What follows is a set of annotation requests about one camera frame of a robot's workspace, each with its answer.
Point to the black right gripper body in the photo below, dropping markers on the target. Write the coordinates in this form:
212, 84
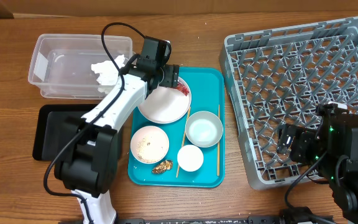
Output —
293, 140

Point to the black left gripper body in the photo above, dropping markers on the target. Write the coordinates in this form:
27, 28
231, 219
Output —
169, 76

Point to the red foil snack wrapper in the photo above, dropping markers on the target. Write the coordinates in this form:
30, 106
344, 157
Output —
182, 88

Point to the grey-green bowl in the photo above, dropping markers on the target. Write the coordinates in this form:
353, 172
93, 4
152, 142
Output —
204, 129

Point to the pink bowl with rice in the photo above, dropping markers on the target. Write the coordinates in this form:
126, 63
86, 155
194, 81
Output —
149, 144

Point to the small white cup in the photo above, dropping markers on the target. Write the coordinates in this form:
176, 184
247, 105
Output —
190, 158

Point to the brown food scrap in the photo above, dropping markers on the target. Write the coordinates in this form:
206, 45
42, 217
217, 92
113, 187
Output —
163, 167

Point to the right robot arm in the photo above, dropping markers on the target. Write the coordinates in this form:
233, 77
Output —
331, 150

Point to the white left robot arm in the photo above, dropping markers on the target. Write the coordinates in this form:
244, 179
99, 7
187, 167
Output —
90, 146

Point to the grey dishwasher rack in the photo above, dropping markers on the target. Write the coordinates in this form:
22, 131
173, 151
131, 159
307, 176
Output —
279, 76

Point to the clear plastic waste bin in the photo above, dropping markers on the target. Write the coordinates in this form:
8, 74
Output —
61, 66

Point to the large white plate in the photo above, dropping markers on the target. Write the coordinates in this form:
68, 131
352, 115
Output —
166, 105

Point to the teal serving tray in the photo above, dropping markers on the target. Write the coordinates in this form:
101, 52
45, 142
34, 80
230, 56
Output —
207, 92

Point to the crumpled white paper napkin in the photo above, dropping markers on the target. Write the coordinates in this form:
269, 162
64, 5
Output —
107, 75

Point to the right wooden chopstick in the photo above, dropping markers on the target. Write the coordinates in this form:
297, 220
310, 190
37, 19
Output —
218, 147

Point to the wooden chopstick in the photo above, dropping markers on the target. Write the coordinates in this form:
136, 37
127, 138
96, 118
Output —
218, 147
183, 139

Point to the left wooden chopstick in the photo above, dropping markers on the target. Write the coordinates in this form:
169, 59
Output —
183, 139

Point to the black rectangular tray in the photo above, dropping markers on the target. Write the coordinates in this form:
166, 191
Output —
51, 117

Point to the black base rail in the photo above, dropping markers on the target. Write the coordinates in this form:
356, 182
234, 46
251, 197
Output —
249, 220

